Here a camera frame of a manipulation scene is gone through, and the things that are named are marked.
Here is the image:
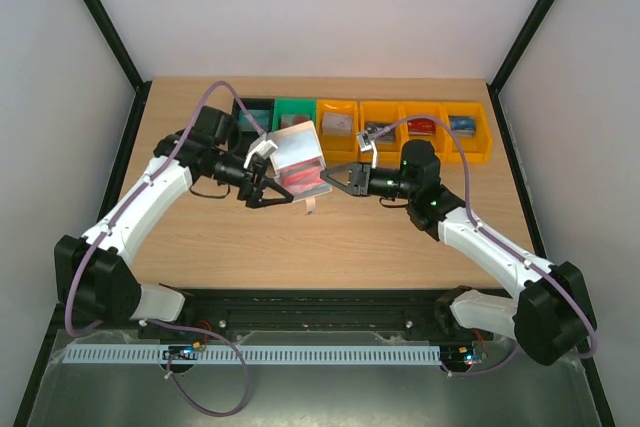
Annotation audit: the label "black frame post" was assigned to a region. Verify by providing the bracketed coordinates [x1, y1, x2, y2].
[52, 0, 151, 96]
[487, 0, 587, 91]

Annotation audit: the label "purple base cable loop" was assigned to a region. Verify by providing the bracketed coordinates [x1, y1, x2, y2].
[164, 329, 251, 418]

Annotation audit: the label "white slotted cable duct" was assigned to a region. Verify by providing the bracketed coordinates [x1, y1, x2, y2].
[61, 344, 441, 366]

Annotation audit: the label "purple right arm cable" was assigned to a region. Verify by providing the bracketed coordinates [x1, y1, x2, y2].
[369, 115, 599, 359]

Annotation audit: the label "black storage bin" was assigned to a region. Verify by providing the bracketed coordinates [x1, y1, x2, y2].
[231, 98, 275, 152]

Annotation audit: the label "yellow storage bin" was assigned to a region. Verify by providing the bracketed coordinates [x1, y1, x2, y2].
[443, 102, 493, 164]
[316, 99, 359, 165]
[359, 100, 408, 167]
[400, 101, 451, 162]

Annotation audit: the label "red card in bin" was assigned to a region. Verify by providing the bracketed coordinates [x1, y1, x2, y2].
[407, 118, 436, 136]

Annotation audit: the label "white card in yellow bin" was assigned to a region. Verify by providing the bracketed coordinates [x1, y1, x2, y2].
[321, 112, 354, 137]

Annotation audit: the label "red black-stripe credit card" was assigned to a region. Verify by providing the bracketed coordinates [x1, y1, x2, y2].
[278, 162, 324, 196]

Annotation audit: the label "red white card green bin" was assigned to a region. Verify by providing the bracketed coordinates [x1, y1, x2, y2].
[279, 114, 311, 129]

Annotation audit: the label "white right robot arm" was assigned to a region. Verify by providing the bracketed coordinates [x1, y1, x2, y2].
[321, 140, 597, 366]

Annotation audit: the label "green storage bin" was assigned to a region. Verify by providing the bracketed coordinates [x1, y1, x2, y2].
[271, 98, 316, 131]

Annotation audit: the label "blue cards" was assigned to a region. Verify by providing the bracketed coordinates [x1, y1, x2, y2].
[270, 129, 321, 170]

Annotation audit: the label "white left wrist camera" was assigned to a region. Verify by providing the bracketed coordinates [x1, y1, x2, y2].
[243, 134, 278, 169]

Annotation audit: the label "grey cards in bin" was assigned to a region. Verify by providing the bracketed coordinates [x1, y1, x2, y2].
[365, 121, 396, 145]

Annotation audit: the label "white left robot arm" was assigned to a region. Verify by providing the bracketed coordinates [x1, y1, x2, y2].
[54, 107, 293, 337]

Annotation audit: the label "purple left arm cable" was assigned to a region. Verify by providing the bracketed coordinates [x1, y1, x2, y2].
[64, 80, 269, 337]

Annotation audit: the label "teal card in black bin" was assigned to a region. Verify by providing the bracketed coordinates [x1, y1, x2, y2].
[238, 109, 271, 131]

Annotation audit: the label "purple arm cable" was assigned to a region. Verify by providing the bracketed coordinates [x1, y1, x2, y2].
[369, 115, 599, 359]
[64, 80, 269, 337]

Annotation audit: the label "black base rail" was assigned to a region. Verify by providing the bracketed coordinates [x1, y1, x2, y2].
[54, 287, 521, 348]

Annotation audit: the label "black frame post left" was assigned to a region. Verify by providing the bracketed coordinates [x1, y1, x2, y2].
[52, 0, 151, 96]

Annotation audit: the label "beige leather card holder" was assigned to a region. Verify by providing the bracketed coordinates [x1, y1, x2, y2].
[267, 121, 332, 215]

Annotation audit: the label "blue card in bin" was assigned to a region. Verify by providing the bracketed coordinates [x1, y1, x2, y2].
[449, 116, 477, 138]

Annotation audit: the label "black frame post right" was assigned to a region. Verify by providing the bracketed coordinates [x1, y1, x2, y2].
[487, 0, 587, 91]

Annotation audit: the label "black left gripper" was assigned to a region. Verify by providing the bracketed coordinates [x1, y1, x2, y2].
[204, 150, 294, 210]

